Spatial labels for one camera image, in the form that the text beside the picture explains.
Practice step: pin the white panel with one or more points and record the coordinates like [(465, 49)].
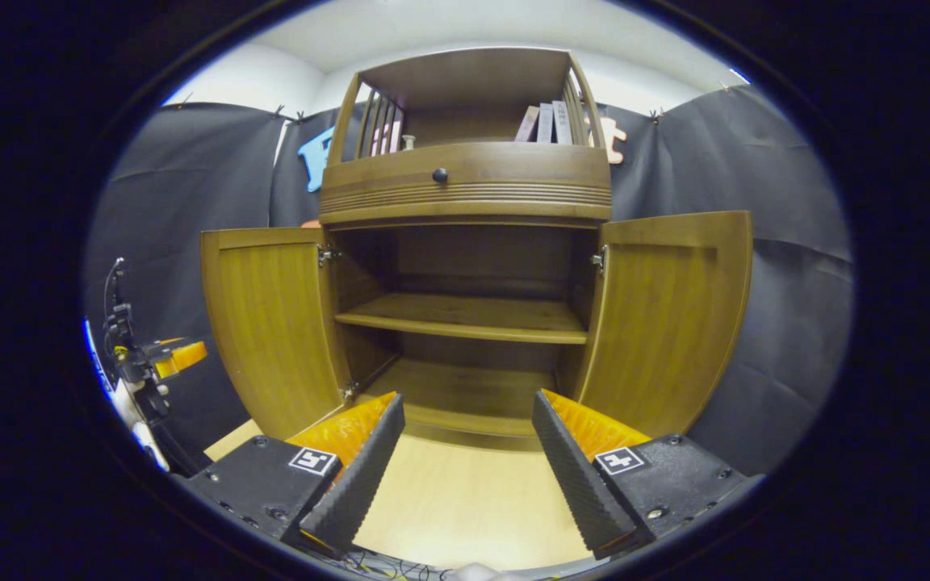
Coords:
[(142, 432)]

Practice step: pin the grey book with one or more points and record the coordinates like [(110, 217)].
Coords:
[(545, 123)]

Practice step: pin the wooden cabinet drawer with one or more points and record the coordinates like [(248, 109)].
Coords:
[(513, 173)]

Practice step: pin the wooden double-door shoe cabinet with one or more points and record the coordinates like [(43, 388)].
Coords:
[(465, 186)]

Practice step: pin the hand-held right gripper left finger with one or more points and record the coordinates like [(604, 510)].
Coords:
[(360, 476)]

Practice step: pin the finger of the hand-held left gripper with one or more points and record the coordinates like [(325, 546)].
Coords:
[(182, 357)]

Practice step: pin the pink book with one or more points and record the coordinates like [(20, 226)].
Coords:
[(526, 125)]

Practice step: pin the wooden inner shelf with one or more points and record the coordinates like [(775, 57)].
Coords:
[(465, 315)]

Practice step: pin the white book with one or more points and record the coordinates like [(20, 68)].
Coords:
[(561, 123)]

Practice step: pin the small ceiling light panel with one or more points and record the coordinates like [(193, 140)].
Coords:
[(738, 76)]

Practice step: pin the black backdrop cloth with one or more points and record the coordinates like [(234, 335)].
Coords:
[(788, 202)]

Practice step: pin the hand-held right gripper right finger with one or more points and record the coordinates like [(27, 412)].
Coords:
[(578, 484)]

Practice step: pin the wooden shoe cabinet door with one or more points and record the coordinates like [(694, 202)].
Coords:
[(667, 323), (271, 323)]

